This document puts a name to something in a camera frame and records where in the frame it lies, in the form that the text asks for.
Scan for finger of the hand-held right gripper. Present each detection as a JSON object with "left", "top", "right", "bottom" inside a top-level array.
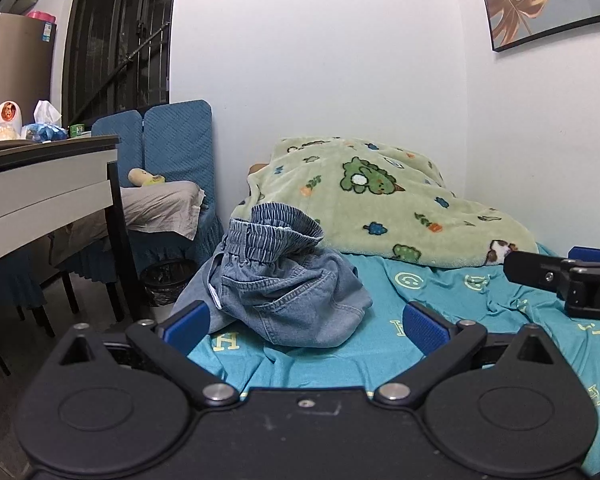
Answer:
[
  {"left": 568, "top": 246, "right": 600, "bottom": 267},
  {"left": 503, "top": 250, "right": 574, "bottom": 292}
]

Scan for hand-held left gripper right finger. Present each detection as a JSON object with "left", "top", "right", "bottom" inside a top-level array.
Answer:
[{"left": 374, "top": 301, "right": 559, "bottom": 407}]

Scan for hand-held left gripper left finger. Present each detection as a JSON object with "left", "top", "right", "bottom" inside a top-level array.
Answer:
[{"left": 55, "top": 300, "right": 241, "bottom": 407}]

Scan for light blue denim pants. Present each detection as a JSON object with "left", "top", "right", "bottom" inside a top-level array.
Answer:
[{"left": 171, "top": 202, "right": 374, "bottom": 349}]

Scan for teal printed bed sheet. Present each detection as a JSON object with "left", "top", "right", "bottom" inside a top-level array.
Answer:
[{"left": 186, "top": 242, "right": 600, "bottom": 477}]

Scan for white bin with black bag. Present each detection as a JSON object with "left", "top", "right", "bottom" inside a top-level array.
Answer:
[{"left": 140, "top": 259, "right": 199, "bottom": 322}]

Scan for grey cloth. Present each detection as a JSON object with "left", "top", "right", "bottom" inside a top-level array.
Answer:
[{"left": 47, "top": 180, "right": 207, "bottom": 267}]

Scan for green dinosaur print blanket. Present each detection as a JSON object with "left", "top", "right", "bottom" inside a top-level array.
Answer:
[{"left": 230, "top": 136, "right": 540, "bottom": 268}]

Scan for yellow soft toy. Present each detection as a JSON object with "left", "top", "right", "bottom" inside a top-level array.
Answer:
[{"left": 128, "top": 167, "right": 167, "bottom": 188}]

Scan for blue covered chair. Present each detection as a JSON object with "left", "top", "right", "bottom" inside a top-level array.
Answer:
[
  {"left": 0, "top": 247, "right": 57, "bottom": 376},
  {"left": 90, "top": 111, "right": 146, "bottom": 191},
  {"left": 55, "top": 99, "right": 231, "bottom": 311}
]

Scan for white table with black legs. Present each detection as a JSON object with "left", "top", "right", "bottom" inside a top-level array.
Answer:
[{"left": 0, "top": 135, "right": 147, "bottom": 376}]

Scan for blue plastic bag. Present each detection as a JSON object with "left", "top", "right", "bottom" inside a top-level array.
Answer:
[{"left": 21, "top": 122, "right": 69, "bottom": 143}]

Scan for white egg-shaped device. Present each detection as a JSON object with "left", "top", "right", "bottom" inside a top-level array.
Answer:
[{"left": 0, "top": 101, "right": 22, "bottom": 141}]

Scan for dark window with grille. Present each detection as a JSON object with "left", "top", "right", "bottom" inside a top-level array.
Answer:
[{"left": 61, "top": 0, "right": 180, "bottom": 136}]

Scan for silver refrigerator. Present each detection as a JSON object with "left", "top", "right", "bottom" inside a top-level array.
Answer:
[{"left": 0, "top": 12, "right": 58, "bottom": 131}]

